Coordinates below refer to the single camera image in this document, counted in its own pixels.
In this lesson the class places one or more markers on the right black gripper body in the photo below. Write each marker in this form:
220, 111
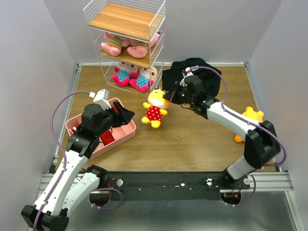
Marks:
175, 92

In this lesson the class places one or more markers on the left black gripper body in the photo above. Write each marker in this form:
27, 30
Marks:
110, 119

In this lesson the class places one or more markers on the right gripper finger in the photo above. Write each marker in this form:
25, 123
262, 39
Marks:
173, 89
169, 96

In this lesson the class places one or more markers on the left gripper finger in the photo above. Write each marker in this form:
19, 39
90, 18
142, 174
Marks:
126, 116
118, 107

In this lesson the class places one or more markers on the yellow plush red dotted dress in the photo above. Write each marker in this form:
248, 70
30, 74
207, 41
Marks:
156, 107

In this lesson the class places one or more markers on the white panda plush yellow glasses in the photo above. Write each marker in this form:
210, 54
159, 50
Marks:
142, 80

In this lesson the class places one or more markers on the white panda plush blue dress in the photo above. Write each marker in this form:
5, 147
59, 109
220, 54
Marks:
123, 73

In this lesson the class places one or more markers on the pink frog plush striped shirt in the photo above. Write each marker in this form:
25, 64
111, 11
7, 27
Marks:
114, 43

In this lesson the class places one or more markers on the orange plush red dotted dress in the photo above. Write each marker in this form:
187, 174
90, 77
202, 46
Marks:
255, 115

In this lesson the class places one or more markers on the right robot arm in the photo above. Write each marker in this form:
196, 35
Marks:
260, 141

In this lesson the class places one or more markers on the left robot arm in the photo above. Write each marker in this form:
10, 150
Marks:
52, 210

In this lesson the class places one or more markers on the pink divided storage tray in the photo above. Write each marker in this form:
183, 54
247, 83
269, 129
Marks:
120, 134

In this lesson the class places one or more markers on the black crumpled cloth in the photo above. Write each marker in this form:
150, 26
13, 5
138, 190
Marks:
210, 80

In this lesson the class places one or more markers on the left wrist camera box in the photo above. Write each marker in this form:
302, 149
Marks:
101, 98

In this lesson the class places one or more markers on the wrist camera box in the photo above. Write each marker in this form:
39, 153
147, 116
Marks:
101, 98
187, 72

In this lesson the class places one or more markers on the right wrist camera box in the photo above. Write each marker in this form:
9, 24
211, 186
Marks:
187, 72

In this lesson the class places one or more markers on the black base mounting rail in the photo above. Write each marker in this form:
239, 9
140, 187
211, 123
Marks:
163, 186

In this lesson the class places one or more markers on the white wire shelf rack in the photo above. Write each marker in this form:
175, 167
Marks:
129, 38

